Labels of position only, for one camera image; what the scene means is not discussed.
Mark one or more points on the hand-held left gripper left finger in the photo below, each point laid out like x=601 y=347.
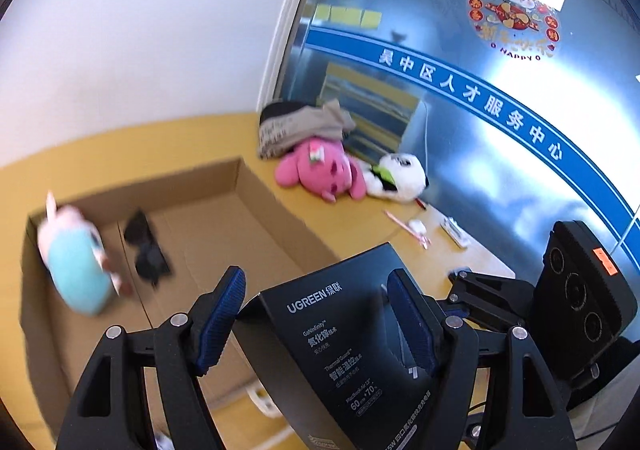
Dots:
x=222 y=325

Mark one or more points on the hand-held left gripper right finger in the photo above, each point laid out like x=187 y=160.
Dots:
x=410 y=325

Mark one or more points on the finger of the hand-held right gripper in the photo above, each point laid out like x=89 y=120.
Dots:
x=495 y=292

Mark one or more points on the black charger box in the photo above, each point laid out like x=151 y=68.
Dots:
x=340 y=345

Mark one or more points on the cardboard box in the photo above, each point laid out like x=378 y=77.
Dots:
x=215 y=230

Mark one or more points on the teal and pink pig plush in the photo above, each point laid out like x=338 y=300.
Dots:
x=75 y=265

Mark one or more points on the white flat remote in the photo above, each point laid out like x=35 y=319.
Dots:
x=455 y=233

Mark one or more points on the small white packet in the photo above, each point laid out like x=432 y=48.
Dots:
x=262 y=400

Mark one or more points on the small white cap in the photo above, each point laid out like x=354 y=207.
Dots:
x=416 y=225

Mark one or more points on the pink pen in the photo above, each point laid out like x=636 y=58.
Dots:
x=400 y=222

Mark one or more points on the black plastic object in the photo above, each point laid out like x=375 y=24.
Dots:
x=147 y=250

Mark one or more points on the red pen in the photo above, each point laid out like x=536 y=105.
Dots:
x=420 y=203

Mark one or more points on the panda plush toy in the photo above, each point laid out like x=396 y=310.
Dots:
x=400 y=177

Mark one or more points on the pink plush toy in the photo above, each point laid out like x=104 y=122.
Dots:
x=320 y=170

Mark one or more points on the grey knit cloth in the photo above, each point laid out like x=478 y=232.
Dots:
x=295 y=127

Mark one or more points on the blue glass band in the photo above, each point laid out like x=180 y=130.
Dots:
x=450 y=77

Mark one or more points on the round festive window sticker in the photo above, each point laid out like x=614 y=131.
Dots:
x=515 y=17

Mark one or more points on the row of yellow sticky notes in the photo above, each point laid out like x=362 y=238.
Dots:
x=347 y=16

